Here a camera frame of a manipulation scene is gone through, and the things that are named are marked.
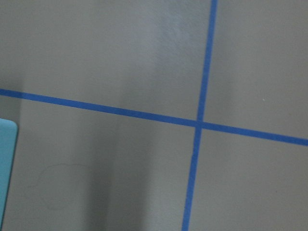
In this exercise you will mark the light blue plastic bin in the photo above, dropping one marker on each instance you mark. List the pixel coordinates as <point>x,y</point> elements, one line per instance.
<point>8,135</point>

